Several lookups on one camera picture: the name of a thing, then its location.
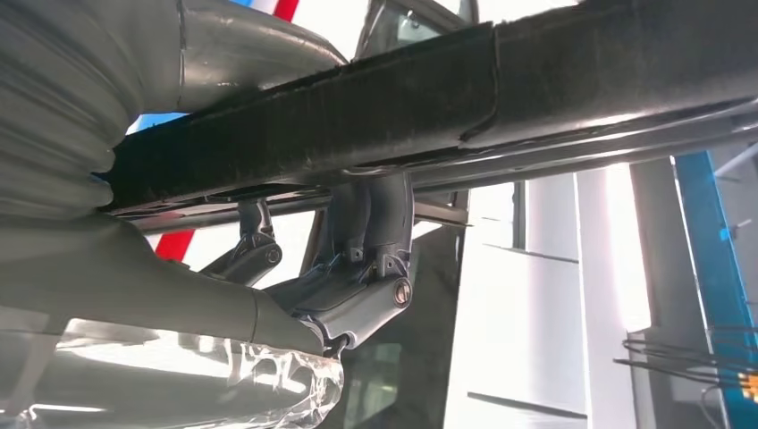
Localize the blue metal shelf rack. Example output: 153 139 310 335
671 150 758 429

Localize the thin black wire bundle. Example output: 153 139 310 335
614 324 758 389

